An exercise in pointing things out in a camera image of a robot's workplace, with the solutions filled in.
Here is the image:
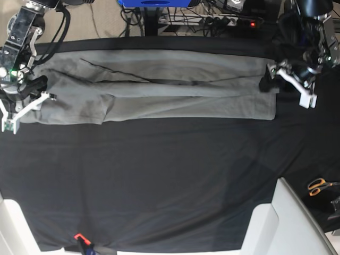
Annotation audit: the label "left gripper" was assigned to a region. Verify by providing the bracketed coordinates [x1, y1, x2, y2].
[259, 59, 318, 108]

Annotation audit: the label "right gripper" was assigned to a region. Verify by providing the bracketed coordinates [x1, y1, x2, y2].
[1, 75, 57, 133]

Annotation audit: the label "grey T-shirt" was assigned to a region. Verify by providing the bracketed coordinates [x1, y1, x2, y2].
[21, 50, 278, 125]

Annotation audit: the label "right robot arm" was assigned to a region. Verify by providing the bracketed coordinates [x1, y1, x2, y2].
[1, 1, 71, 134]

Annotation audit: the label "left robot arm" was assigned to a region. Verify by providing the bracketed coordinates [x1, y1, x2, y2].
[259, 1, 339, 108]

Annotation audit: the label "blue plastic bin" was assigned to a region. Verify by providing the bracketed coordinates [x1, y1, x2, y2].
[117, 0, 191, 8]

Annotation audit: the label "black metal tool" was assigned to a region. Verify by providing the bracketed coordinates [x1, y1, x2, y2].
[327, 197, 340, 220]

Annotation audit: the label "white chair right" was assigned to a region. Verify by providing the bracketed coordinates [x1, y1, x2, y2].
[240, 177, 337, 254]

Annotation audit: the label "white chair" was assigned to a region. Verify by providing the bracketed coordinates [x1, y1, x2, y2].
[1, 197, 41, 254]
[240, 177, 337, 254]

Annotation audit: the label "white chair left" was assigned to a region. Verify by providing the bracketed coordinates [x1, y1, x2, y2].
[1, 197, 41, 254]

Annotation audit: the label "red black clamp bottom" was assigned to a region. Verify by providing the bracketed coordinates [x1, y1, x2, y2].
[74, 233, 96, 255]

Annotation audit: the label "orange handled scissors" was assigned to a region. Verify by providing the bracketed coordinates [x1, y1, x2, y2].
[307, 178, 339, 197]

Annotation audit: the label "black stand post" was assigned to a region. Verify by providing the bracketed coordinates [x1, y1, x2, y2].
[143, 7, 160, 37]

